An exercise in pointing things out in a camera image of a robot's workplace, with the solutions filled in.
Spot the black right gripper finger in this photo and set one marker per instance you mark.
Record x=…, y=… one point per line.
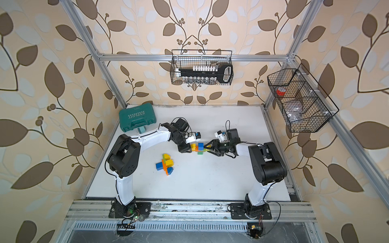
x=212, y=144
x=216, y=153

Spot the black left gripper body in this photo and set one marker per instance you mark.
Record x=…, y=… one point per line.
x=181, y=139

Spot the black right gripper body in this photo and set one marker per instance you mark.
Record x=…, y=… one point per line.
x=222, y=147

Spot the yellow lego brick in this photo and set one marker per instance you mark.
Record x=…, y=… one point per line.
x=169, y=163
x=194, y=146
x=166, y=157

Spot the orange lego brick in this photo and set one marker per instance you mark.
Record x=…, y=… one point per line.
x=165, y=168

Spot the small blue lego brick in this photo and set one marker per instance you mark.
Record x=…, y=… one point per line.
x=159, y=166

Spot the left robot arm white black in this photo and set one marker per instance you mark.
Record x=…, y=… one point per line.
x=124, y=157

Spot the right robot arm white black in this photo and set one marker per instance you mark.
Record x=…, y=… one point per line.
x=267, y=165

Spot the green plastic tool case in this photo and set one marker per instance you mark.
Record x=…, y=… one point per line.
x=132, y=118

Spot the black white tool in basket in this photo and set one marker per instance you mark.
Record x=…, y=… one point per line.
x=222, y=74

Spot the clear plastic bag in basket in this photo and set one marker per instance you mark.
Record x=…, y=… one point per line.
x=294, y=110

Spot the red object in basket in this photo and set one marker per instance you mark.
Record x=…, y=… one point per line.
x=281, y=91

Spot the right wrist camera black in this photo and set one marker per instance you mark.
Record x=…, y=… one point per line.
x=233, y=136

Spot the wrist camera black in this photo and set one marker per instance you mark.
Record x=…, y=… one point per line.
x=181, y=125
x=233, y=136

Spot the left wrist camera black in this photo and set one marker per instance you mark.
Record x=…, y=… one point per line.
x=181, y=125

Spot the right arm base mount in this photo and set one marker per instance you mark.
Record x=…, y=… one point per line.
x=240, y=211

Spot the back wall wire basket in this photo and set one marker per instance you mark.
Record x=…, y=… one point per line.
x=187, y=58

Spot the side wall wire basket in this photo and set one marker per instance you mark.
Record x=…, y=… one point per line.
x=318, y=107

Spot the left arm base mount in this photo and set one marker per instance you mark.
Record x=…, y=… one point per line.
x=137, y=210

